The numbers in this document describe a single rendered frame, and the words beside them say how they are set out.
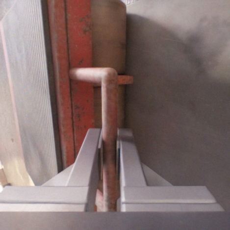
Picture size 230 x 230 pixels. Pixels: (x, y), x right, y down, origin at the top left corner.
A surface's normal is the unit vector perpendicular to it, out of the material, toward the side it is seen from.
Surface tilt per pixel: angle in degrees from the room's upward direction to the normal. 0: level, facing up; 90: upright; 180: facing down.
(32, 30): 0
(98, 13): 64
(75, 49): 90
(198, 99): 0
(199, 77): 0
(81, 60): 90
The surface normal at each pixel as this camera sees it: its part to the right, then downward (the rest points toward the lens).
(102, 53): 0.26, 0.26
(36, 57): -0.76, 0.18
